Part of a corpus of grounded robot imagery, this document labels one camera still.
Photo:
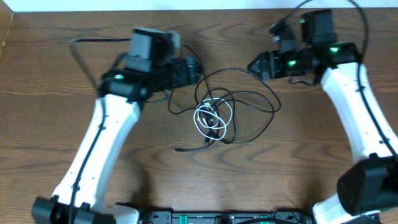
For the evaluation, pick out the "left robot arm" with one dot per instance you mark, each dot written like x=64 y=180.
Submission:
x=150 y=65

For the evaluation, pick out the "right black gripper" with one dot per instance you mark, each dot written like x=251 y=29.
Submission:
x=270 y=61

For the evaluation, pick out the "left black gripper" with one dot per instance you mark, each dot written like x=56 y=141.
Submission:
x=181 y=72

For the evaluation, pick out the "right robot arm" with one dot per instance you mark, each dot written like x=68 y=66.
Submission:
x=370 y=186

